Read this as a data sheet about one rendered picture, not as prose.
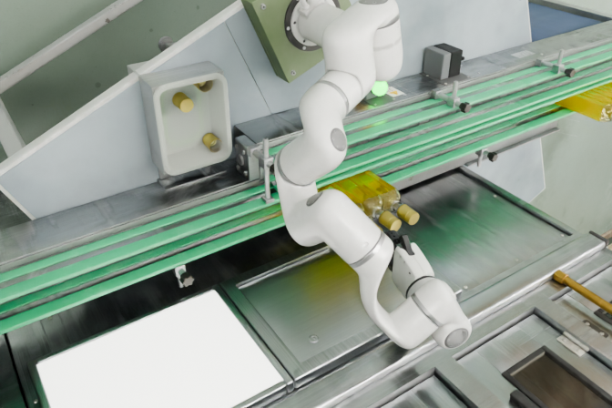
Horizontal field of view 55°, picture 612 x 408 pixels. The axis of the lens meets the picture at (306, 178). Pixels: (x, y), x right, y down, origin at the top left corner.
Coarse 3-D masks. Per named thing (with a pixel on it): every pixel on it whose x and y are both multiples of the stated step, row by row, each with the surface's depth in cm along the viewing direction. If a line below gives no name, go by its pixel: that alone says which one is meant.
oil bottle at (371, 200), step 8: (352, 176) 152; (344, 184) 149; (352, 184) 149; (360, 184) 149; (352, 192) 146; (360, 192) 145; (368, 192) 145; (360, 200) 143; (368, 200) 142; (376, 200) 143; (368, 208) 142; (376, 208) 142; (368, 216) 143
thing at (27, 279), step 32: (480, 128) 174; (384, 160) 156; (256, 192) 143; (160, 224) 132; (192, 224) 132; (64, 256) 122; (96, 256) 122; (128, 256) 123; (0, 288) 114; (32, 288) 114
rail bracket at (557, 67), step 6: (534, 60) 189; (540, 60) 187; (558, 60) 182; (540, 66) 188; (546, 66) 187; (552, 66) 184; (558, 66) 182; (558, 72) 183; (564, 72) 182; (570, 72) 180
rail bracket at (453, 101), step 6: (456, 84) 159; (432, 90) 166; (438, 90) 166; (456, 90) 160; (432, 96) 167; (438, 96) 166; (444, 96) 164; (450, 96) 163; (450, 102) 162; (456, 102) 161; (462, 102) 160; (462, 108) 158; (468, 108) 159
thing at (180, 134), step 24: (168, 96) 134; (192, 96) 137; (216, 96) 137; (168, 120) 137; (192, 120) 140; (216, 120) 141; (168, 144) 139; (192, 144) 143; (216, 144) 145; (168, 168) 134; (192, 168) 138
